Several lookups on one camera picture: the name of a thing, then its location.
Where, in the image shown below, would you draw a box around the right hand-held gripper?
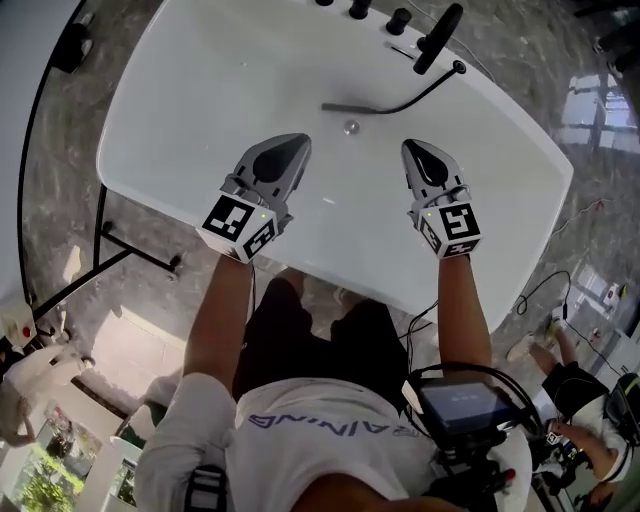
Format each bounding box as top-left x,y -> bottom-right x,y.
402,139 -> 482,260

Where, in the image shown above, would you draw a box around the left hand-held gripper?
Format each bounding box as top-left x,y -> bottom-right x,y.
195,132 -> 312,263

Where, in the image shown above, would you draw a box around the black shower hose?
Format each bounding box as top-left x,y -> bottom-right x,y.
374,67 -> 459,115

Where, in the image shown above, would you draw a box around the person's right forearm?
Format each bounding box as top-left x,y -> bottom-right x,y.
435,253 -> 494,371

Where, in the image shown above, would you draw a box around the person's left forearm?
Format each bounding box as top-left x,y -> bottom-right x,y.
180,255 -> 257,386

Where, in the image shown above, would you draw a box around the white bathtub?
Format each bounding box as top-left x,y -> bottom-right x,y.
95,0 -> 575,335

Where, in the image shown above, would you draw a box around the black curved faucet spout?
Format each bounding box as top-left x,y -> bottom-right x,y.
412,2 -> 464,76

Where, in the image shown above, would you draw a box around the person's right shoe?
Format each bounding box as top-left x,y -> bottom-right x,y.
334,287 -> 364,314

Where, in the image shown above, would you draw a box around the person's black shorts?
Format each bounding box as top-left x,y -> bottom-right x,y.
232,277 -> 416,401

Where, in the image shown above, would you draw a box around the person's white T-shirt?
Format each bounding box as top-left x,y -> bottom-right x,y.
135,372 -> 534,512

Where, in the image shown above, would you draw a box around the white box with red button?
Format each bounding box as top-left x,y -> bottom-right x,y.
0,298 -> 40,351

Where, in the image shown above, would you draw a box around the person's chin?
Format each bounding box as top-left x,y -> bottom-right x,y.
299,469 -> 436,512

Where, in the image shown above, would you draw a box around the black monitor cable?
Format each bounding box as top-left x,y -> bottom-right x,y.
402,299 -> 544,441

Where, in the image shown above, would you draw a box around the black floor cable with adapter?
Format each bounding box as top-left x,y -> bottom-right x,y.
514,270 -> 574,321

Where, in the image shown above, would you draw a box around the black harness strap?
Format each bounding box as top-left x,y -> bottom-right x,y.
187,464 -> 229,512

